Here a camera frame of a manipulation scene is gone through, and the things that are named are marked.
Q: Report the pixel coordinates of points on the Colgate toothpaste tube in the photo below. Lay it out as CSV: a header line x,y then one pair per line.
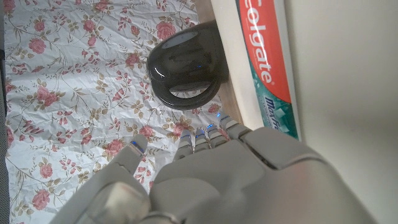
x,y
267,56

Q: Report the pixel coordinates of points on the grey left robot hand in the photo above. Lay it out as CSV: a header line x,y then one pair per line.
x,y
236,180

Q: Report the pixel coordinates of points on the black electric kettle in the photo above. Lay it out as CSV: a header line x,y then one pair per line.
x,y
186,62

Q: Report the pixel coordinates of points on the floral backdrop cloth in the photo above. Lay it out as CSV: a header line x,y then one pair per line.
x,y
62,93

